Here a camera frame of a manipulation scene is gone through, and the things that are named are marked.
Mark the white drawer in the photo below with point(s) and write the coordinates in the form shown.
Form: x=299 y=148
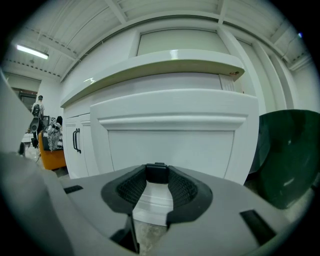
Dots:
x=175 y=140

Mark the white vanity cabinet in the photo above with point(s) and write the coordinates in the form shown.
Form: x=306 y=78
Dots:
x=80 y=105

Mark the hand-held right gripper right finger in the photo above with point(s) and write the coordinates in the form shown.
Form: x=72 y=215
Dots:
x=220 y=225

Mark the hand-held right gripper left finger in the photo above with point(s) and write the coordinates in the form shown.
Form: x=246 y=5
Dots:
x=82 y=212

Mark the fluorescent ceiling light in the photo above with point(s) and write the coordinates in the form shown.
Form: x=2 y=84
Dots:
x=32 y=51

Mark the striped black-white blanket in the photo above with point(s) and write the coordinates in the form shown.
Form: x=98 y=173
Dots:
x=46 y=140

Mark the dark green bin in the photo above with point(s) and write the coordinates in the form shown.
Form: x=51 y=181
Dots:
x=287 y=155

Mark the orange sofa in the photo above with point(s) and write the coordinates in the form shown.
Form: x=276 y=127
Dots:
x=52 y=160

